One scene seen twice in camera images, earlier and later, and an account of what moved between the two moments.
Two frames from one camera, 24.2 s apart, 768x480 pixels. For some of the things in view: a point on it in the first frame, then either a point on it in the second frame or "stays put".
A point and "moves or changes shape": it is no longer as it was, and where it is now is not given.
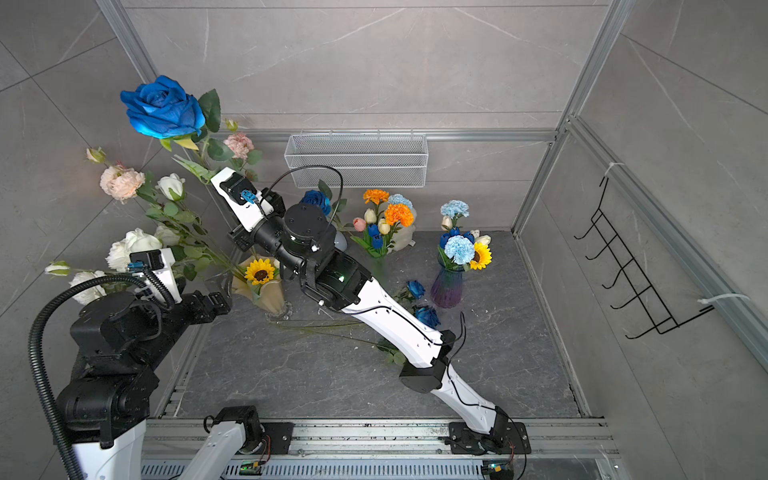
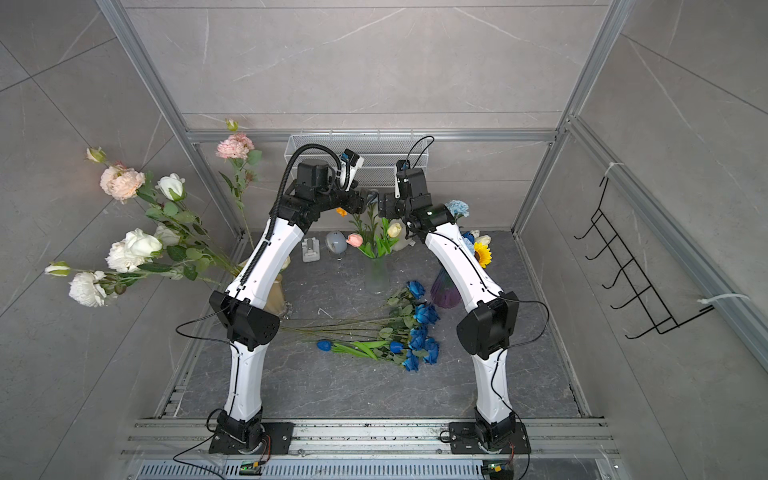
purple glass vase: [447, 287] stays put
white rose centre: [134, 241] stays put
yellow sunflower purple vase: [482, 256] stays put
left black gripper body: [191, 311] to [349, 202]
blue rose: [161, 108] moves or changes shape
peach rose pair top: [122, 183] stays put
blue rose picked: [412, 291] stays put
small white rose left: [87, 295] stays put
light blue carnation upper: [454, 207] stays put
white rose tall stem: [172, 186] stays put
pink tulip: [359, 224] to [354, 239]
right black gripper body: [249, 239] to [393, 208]
